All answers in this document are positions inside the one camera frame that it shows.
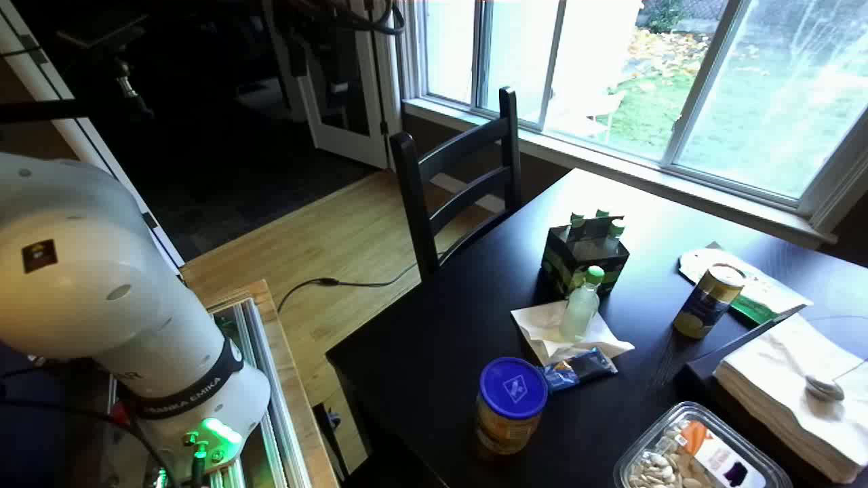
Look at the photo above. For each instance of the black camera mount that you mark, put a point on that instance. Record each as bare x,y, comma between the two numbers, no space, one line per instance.
119,80

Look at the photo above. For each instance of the robot mounting stand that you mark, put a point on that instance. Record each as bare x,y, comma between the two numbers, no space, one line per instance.
258,362

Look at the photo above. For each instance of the metal spoon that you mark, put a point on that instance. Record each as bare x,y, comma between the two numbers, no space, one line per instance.
825,387

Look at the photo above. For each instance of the blue snack packet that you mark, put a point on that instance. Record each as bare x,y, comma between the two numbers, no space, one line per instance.
585,366

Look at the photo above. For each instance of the green flat item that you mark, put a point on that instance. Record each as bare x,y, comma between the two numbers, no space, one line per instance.
751,310

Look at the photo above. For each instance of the white glass door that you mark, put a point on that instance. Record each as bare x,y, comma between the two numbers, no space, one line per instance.
349,135

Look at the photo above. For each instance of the black wooden chair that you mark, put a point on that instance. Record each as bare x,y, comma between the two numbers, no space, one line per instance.
412,206

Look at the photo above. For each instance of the white paper napkin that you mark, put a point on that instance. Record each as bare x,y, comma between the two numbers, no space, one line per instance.
544,328

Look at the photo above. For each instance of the clear plastic food container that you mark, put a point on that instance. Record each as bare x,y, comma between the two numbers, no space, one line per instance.
668,461

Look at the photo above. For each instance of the green cardboard bottle box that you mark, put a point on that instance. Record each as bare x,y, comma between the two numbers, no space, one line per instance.
565,261

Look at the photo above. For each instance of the white bottle with green cap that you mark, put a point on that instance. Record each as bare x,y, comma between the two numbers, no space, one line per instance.
582,307

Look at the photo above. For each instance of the white paper sheet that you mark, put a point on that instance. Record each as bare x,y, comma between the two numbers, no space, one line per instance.
700,261

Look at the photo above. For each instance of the yellow and blue can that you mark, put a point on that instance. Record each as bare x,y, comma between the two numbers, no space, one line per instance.
706,307

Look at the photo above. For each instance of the jar with blue lid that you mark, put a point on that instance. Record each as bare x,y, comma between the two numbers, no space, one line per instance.
512,396

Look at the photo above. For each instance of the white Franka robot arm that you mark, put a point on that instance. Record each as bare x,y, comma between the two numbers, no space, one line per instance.
83,261

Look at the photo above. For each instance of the stack of white napkins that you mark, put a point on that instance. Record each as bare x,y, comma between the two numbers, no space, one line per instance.
789,396

